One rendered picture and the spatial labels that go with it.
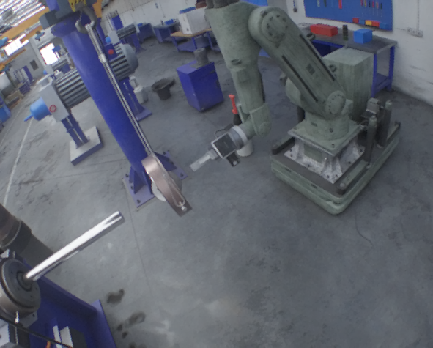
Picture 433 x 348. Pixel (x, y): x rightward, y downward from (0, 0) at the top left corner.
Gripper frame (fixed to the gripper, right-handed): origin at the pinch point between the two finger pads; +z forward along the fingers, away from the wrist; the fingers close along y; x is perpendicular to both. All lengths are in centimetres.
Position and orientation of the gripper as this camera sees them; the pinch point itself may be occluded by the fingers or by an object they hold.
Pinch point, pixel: (195, 165)
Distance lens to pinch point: 169.6
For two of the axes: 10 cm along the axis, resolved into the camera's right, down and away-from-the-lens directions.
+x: 5.7, 8.2, 0.5
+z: -8.0, 5.7, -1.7
